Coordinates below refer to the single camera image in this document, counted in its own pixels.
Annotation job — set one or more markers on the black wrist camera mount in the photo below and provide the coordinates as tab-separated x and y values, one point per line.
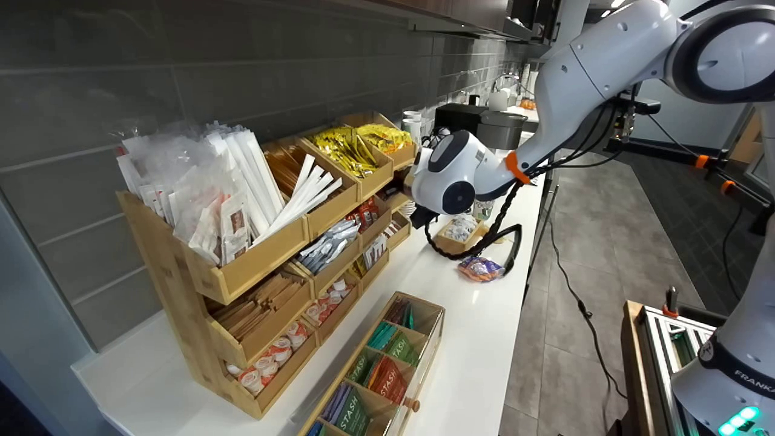
423	219

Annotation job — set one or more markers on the teal tea bag stack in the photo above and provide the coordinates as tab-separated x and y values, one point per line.
382	334

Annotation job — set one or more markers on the clear wrapped cutlery pile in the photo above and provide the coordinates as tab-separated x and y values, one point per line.
193	185

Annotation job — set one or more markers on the silver packet pile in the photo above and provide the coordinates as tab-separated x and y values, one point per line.
330	244

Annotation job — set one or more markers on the black coffee machine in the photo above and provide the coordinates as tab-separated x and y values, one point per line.
484	121

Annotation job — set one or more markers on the white sugar packet pile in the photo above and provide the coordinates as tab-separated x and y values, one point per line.
460	227

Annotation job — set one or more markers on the purple orange snack bag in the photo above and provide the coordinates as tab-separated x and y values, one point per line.
479	269

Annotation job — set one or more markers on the red tea bag stack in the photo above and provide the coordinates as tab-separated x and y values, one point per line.
387	378

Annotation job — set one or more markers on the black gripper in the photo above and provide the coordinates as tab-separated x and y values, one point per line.
395	186

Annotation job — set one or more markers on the dark wood upper cabinet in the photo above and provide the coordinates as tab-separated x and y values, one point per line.
484	12

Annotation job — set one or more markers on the bamboo tiered organizer rack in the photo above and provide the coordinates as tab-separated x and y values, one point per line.
250	266

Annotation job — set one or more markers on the white red packet pile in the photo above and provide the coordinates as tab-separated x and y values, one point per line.
268	359
330	300
374	252

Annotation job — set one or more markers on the brown wooden stirrer pile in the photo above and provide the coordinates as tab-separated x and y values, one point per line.
262	306

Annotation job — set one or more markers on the white paper straw bundle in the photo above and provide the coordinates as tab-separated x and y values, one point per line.
311	189

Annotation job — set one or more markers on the wooden tea box clear lid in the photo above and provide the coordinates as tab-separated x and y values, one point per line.
421	300

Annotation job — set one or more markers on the blue green tea bag stack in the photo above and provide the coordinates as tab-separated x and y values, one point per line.
346	410

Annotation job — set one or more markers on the yellow mustard packet pile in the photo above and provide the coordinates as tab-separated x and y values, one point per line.
342	154
386	139

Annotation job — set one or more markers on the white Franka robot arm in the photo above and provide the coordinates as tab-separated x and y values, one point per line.
595	74

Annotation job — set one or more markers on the red ketchup packet pile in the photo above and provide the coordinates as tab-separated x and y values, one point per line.
371	210

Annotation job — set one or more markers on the black tripod stand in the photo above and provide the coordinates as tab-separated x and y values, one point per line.
636	105

